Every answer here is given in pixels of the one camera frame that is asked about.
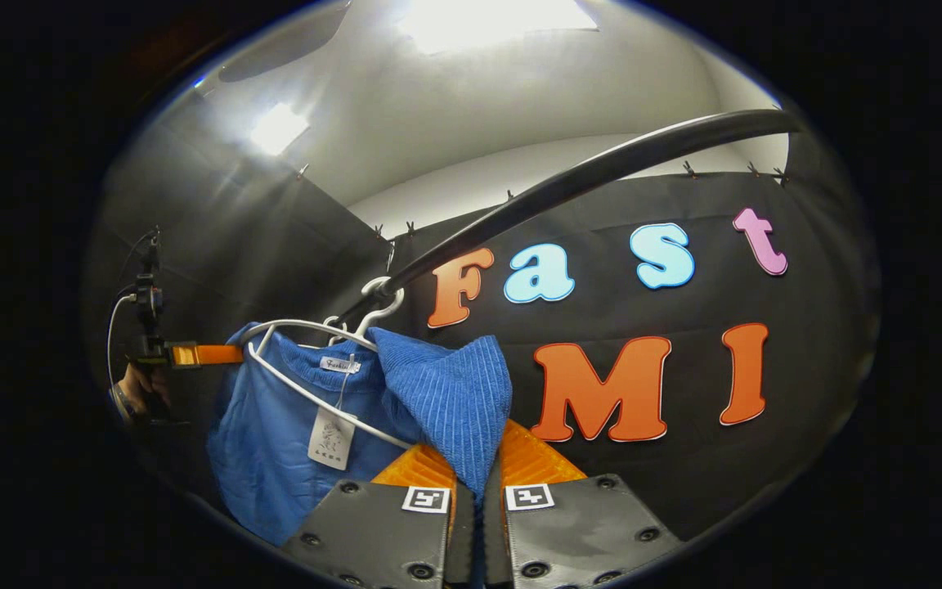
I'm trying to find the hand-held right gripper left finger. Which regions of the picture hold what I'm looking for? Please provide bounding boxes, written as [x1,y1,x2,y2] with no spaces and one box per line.
[283,443,476,589]

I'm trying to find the blue corduroy jacket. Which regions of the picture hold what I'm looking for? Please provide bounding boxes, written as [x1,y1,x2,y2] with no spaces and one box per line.
[208,323,513,547]

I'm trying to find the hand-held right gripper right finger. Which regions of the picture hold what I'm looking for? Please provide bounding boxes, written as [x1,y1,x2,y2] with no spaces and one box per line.
[485,419,682,589]

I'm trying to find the white paper garment tag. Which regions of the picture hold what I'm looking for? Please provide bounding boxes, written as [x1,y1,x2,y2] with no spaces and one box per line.
[307,407,356,471]

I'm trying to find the ceiling light panel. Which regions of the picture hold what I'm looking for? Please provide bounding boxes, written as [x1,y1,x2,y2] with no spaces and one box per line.
[397,0,599,54]

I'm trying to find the black clothes rack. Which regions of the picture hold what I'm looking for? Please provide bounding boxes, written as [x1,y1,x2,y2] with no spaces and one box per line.
[332,109,799,328]

